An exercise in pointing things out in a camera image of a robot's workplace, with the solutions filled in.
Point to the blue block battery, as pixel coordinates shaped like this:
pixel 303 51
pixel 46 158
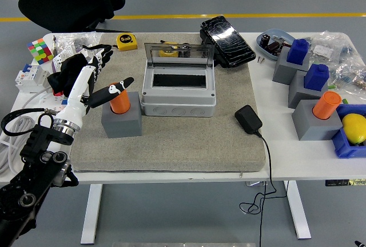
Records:
pixel 298 51
pixel 316 77

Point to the white table with legs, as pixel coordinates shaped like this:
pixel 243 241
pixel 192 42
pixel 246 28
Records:
pixel 143 177

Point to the black power adapter plug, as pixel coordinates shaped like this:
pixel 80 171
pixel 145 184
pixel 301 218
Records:
pixel 248 119

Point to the black office chair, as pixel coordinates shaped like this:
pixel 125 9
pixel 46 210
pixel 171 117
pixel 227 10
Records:
pixel 57 4

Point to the large colourful puzzle cube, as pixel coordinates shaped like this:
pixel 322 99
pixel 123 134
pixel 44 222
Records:
pixel 40 50

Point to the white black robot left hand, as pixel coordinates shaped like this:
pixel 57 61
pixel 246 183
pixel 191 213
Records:
pixel 78 92

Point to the white circuit breaker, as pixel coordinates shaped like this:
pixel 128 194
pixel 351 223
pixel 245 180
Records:
pixel 28 79

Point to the black cloth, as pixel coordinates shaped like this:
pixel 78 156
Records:
pixel 64 75

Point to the black table control panel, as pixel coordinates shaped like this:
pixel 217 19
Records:
pixel 340 182

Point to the yellow square tape measure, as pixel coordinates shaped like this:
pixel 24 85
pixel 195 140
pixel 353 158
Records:
pixel 126 42

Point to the grey block holder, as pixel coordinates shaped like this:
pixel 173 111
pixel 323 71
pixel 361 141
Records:
pixel 297 92
pixel 281 71
pixel 308 127

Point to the grey electrical box clear lid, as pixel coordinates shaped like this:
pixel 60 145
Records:
pixel 177 98

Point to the dark brown components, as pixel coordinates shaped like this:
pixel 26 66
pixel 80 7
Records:
pixel 273 47

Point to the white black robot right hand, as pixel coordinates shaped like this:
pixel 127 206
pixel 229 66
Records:
pixel 360 243

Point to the black capacitor with silver cap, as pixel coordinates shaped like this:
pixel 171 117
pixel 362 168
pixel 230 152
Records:
pixel 264 40

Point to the blue plastic bin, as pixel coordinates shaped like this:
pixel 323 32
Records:
pixel 343 147

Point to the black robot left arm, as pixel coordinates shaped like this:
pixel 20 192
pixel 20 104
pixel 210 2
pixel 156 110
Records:
pixel 34 144

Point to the clear plastic bag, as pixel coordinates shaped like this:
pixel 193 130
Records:
pixel 71 42

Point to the white wall socket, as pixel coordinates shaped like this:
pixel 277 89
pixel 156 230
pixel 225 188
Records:
pixel 60 59

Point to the glossy black case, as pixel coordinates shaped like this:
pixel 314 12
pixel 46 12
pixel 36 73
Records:
pixel 228 41

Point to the white table with control panel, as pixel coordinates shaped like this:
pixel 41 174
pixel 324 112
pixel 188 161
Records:
pixel 303 158

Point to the orange cylinder battery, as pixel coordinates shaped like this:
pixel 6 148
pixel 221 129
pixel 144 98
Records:
pixel 326 105
pixel 121 104

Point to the yellow round tape measure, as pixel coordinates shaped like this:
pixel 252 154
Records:
pixel 168 52

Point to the blue-grey dish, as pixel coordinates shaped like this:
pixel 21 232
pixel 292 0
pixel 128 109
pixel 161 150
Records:
pixel 281 34

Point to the grey-brown mat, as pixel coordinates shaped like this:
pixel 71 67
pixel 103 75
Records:
pixel 186 144

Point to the clear bag of parts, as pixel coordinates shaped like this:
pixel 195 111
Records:
pixel 351 75
pixel 328 47

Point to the yellow fruit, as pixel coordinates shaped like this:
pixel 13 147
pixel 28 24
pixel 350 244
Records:
pixel 354 128

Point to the grey block with round hole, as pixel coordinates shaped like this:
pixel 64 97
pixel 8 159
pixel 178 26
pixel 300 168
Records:
pixel 123 127

